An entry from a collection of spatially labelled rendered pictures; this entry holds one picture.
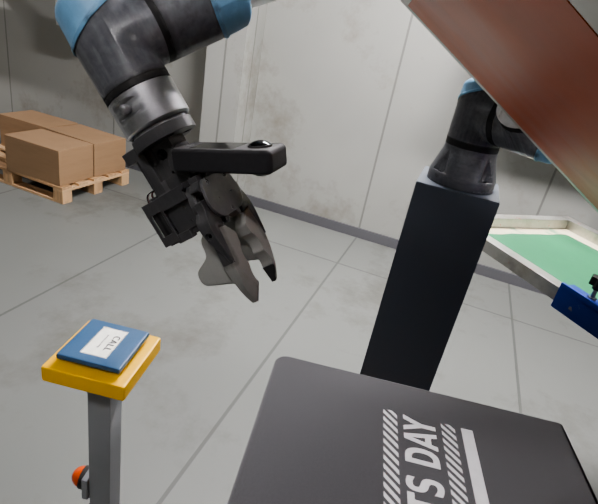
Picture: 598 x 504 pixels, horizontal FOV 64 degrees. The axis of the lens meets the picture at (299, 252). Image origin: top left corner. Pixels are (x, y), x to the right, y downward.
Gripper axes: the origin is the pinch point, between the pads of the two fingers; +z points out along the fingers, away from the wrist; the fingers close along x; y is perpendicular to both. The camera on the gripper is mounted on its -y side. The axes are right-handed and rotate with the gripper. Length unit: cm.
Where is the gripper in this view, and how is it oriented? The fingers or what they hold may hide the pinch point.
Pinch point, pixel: (265, 279)
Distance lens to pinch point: 55.2
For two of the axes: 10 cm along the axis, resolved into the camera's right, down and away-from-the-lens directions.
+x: -3.1, 3.6, -8.8
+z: 4.7, 8.6, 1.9
